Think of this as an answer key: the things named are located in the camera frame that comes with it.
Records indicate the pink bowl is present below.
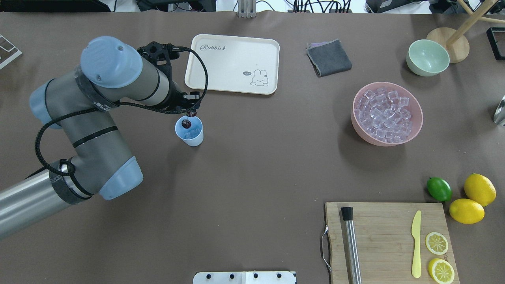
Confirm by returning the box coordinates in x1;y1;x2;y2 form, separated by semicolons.
351;82;423;147

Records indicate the clear ice cubes pile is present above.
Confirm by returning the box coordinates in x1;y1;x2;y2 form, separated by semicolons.
352;83;414;144

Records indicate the green lime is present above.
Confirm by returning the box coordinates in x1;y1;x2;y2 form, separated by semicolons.
427;177;453;202

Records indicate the clear ice cube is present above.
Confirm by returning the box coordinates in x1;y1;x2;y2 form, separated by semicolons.
184;128;200;140

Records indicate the cream rabbit tray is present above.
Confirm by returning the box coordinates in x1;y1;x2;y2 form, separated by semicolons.
185;34;280;95

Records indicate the yellow plastic knife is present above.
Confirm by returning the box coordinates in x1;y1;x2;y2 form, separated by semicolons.
411;210;422;278

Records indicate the wooden cup stand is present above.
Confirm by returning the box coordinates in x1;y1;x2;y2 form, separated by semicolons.
426;0;504;64

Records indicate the lemon slice upper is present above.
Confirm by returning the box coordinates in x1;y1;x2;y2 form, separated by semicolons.
425;232;449;256

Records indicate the mint green bowl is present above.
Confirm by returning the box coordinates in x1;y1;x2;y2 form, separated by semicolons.
406;39;450;76

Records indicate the whole yellow lemon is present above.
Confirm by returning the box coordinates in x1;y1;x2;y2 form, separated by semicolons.
449;198;485;224

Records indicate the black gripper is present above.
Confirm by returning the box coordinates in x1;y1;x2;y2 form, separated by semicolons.
168;81;202;113

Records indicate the light blue cup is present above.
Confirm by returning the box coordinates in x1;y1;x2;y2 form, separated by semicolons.
174;116;204;147

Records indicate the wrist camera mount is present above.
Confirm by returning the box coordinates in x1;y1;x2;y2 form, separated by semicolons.
137;41;191;77

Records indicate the grey folded cloth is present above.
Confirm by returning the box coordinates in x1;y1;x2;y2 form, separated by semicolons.
305;38;352;77

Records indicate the lemon half lower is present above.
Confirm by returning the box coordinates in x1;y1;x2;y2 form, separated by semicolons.
428;258;456;284

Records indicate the wooden cutting board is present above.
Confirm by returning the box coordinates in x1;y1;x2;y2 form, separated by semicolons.
325;202;457;284

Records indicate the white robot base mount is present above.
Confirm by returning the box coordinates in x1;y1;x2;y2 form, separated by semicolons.
193;271;297;284

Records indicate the steel ice scoop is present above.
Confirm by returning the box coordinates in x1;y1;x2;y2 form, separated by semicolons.
493;96;505;126

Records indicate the steel muddler black tip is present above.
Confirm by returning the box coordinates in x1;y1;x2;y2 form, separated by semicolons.
341;207;363;284

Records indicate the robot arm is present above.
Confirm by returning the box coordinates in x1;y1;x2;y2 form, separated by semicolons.
0;36;207;239

